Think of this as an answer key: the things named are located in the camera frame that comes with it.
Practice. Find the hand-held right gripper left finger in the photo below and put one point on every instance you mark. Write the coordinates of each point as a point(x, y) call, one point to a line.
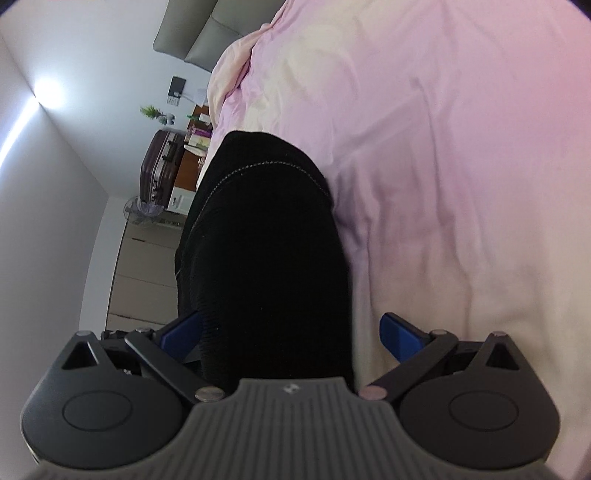
point(178, 336)

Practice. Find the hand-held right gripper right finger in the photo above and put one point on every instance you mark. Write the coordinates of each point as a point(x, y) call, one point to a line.
point(400, 337)

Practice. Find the black pants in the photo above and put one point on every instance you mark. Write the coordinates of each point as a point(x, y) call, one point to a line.
point(258, 254)

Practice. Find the beige drawer cabinet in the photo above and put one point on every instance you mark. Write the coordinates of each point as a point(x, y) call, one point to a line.
point(143, 272)

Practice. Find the white table fan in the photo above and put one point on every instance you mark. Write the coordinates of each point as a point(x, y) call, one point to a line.
point(141, 212)

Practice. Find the wooden desk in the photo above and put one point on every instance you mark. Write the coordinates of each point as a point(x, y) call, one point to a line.
point(189, 168)

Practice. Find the maroon suitcase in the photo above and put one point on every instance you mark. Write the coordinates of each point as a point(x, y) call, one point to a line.
point(161, 166)

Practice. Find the purple box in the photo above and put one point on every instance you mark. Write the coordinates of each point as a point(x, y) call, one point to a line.
point(201, 134)

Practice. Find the pink duvet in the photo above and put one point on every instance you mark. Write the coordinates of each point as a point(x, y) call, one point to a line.
point(461, 138)

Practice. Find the green potted plant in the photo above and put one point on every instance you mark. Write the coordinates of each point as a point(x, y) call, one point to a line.
point(154, 113)

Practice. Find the ceiling light strip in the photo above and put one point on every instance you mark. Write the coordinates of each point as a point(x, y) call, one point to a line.
point(27, 115)

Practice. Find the grey padded headboard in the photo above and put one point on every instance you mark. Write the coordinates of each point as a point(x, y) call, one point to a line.
point(203, 37)

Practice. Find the black wall panel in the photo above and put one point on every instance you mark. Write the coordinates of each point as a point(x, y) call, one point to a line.
point(176, 90)

